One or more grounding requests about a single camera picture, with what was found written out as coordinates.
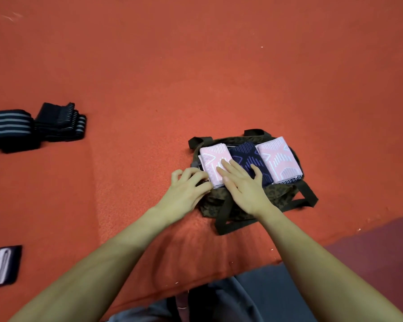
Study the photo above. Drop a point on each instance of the person's right hand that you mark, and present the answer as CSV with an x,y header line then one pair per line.
x,y
248,192

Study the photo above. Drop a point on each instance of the person's right forearm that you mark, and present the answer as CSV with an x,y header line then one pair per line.
x,y
336,265

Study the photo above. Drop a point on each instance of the single navy blue-lined sock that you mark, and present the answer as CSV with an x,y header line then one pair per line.
x,y
245,154

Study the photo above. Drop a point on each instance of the person's left hand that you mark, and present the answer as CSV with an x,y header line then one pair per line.
x,y
185,196

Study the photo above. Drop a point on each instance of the dark grey seat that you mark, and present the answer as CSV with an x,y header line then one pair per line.
x,y
275,298

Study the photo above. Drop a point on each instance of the person's left forearm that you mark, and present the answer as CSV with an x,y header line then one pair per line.
x,y
87,271

